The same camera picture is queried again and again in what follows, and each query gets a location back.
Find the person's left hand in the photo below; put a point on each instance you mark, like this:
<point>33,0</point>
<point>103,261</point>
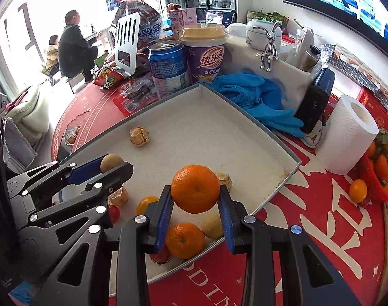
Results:
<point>22,295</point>

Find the brown bottle with black cap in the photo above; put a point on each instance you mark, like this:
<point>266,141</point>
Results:
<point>310,57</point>

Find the grey tray with white inside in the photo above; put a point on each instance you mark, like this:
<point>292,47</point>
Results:
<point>197,127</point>

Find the purple milk tea cup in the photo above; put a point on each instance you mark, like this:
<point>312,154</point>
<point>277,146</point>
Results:
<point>205,57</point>

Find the white stool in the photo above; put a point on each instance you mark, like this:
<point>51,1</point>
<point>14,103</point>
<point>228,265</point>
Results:
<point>76,81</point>

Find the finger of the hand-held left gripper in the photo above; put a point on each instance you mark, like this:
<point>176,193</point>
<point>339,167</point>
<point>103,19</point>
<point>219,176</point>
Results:
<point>114,175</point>
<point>85,170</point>

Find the grey frayed cloth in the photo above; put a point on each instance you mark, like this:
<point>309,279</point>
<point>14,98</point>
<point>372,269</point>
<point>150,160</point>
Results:
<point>18,146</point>

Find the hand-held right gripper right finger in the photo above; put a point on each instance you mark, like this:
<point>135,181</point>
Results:
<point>227,220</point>

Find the pink drink carton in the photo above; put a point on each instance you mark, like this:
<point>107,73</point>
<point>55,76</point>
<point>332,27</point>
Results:
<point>182,19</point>

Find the red snack packets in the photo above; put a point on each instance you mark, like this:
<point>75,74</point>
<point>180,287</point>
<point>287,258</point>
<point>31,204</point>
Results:
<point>136,97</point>

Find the green orange leaves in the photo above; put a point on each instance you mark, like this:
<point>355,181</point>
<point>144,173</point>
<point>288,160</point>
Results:
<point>385,137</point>

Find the wrapped candy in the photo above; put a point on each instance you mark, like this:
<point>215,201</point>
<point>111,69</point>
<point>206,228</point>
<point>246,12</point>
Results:
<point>72,134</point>

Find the yellowish orange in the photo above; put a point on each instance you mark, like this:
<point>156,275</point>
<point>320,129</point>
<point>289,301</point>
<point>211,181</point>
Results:
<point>146,204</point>

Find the physalis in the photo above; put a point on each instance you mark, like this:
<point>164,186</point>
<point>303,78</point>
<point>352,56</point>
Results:
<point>139,135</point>
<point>119,196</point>
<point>226,178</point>

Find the long wooden back scratcher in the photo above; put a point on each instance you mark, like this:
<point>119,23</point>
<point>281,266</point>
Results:
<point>386,229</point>

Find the green potted plant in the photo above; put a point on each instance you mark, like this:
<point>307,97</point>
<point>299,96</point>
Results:
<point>267,16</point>

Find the blue rubber gloves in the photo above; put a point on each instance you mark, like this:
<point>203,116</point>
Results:
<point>254,98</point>

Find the white storage container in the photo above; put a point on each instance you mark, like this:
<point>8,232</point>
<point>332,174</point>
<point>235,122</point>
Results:
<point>244,57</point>

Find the red and green snack packet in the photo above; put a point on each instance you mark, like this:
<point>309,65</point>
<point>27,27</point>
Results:
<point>109,78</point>

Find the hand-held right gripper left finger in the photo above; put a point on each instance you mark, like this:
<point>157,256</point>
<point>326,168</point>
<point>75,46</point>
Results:
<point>163,216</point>

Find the blue drink can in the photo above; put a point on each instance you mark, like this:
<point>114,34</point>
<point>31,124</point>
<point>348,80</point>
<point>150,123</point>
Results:
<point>168,70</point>

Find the red plastic basket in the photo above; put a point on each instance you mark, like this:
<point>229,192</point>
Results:
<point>372,181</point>

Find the white paper towel roll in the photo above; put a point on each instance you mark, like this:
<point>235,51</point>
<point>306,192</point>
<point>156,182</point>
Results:
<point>343,137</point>

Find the silver rabbit figure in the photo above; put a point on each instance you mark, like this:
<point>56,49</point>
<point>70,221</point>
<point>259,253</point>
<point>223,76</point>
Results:
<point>270,47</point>

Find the red printed table mat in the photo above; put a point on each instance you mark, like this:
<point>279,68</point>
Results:
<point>308,229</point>

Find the small brown kiwi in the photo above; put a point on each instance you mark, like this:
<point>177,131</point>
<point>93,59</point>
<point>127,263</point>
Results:
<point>111,162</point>
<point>213,226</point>

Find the checkered cloth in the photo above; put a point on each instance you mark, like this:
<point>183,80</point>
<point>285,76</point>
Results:
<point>356,67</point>

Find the white slotted spatula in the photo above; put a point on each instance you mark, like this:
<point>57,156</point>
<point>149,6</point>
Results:
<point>127,44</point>

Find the red cherry tomato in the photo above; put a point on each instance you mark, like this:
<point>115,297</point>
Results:
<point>114,213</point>
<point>160,257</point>

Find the black portable speaker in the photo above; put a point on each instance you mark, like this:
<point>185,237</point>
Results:
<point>315,108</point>

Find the white round jar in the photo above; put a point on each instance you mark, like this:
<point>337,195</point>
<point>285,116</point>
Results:
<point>257,35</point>

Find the wall television screen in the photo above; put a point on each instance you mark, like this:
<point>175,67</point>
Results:
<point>340,0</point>

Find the large snack bag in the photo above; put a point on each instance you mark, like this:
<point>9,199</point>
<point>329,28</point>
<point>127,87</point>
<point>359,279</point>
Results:
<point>149,22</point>

